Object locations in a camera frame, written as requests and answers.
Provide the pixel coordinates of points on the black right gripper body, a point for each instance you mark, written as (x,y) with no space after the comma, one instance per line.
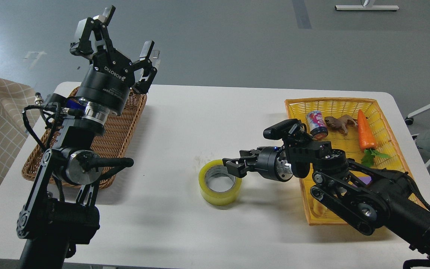
(271,163)

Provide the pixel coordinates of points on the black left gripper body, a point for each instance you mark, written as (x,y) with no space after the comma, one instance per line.
(108,81)

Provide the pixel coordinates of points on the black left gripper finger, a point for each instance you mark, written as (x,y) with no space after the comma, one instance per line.
(149,71)
(92,40)

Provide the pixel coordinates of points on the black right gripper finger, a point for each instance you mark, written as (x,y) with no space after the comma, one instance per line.
(239,167)
(252,154)

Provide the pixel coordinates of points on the yellow tape roll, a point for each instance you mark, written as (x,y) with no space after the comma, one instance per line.
(217,186)

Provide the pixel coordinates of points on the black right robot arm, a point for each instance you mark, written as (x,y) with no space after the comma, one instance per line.
(366,198)

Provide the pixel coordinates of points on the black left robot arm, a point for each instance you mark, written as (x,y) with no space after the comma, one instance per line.
(60,212)

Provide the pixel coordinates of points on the brown wicker basket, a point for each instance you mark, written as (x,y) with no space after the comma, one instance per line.
(114,142)

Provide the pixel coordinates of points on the small drink can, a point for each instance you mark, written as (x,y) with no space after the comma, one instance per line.
(317,126)

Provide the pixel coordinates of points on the toy croissant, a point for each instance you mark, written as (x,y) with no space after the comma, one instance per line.
(319,210)

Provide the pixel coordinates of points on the yellow plastic basket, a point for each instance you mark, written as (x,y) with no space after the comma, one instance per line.
(337,107)

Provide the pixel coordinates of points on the brown toy frog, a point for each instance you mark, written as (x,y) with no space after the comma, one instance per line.
(340,123)

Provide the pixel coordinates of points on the purple foam block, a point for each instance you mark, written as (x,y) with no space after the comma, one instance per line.
(366,179)

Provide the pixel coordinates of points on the orange toy carrot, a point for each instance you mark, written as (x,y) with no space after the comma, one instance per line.
(367,141)

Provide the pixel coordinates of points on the white stand base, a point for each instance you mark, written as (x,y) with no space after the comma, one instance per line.
(367,5)

